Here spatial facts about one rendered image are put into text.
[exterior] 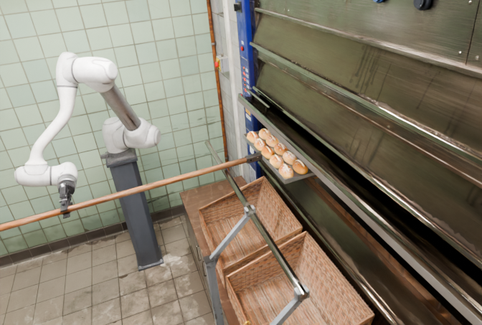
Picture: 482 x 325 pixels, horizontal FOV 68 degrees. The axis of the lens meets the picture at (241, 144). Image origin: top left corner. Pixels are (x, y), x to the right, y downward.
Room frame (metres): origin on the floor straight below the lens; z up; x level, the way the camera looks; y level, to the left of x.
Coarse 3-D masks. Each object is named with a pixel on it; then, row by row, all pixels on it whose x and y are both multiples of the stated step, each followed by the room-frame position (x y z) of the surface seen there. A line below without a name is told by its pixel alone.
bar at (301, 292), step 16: (208, 144) 1.91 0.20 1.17; (240, 192) 1.40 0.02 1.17; (240, 224) 1.26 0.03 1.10; (256, 224) 1.17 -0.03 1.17; (224, 240) 1.24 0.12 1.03; (272, 240) 1.06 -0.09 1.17; (208, 256) 1.23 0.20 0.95; (208, 272) 1.19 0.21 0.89; (288, 272) 0.90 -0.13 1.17; (304, 288) 0.83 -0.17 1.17; (288, 304) 0.82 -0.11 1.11
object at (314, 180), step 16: (336, 208) 1.25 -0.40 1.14; (352, 224) 1.14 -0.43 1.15; (368, 240) 1.05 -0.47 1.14; (384, 256) 0.95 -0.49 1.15; (400, 256) 0.92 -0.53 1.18; (400, 272) 0.88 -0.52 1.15; (416, 272) 0.84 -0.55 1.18; (416, 288) 0.81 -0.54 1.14; (432, 288) 0.77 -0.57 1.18; (432, 304) 0.74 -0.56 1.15; (448, 304) 0.71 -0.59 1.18; (448, 320) 0.68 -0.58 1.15; (464, 320) 0.66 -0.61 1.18
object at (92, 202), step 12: (216, 168) 1.59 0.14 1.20; (168, 180) 1.51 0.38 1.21; (180, 180) 1.52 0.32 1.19; (120, 192) 1.44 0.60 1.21; (132, 192) 1.45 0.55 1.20; (72, 204) 1.38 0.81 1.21; (84, 204) 1.38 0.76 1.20; (36, 216) 1.32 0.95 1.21; (48, 216) 1.32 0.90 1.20; (0, 228) 1.26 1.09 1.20
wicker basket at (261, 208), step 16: (256, 192) 1.98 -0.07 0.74; (272, 192) 1.84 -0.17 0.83; (208, 208) 1.88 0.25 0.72; (240, 208) 1.94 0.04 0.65; (256, 208) 1.97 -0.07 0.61; (272, 208) 1.79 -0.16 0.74; (288, 208) 1.64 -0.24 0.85; (208, 224) 1.87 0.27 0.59; (224, 224) 1.86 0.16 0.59; (272, 224) 1.74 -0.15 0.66; (288, 224) 1.59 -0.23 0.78; (208, 240) 1.67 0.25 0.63; (256, 240) 1.68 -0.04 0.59; (224, 256) 1.58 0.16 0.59; (240, 256) 1.57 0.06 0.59; (256, 256) 1.40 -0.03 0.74; (224, 272) 1.35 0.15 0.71
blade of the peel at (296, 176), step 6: (258, 132) 1.97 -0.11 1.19; (270, 132) 1.98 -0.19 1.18; (246, 138) 1.89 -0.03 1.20; (252, 144) 1.80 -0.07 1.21; (288, 150) 1.74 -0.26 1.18; (282, 156) 1.68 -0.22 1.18; (270, 168) 1.57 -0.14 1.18; (276, 174) 1.51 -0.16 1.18; (294, 174) 1.49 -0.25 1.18; (300, 174) 1.49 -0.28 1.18; (306, 174) 1.46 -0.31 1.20; (312, 174) 1.47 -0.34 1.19; (282, 180) 1.45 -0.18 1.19; (288, 180) 1.43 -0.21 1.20; (294, 180) 1.44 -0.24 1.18
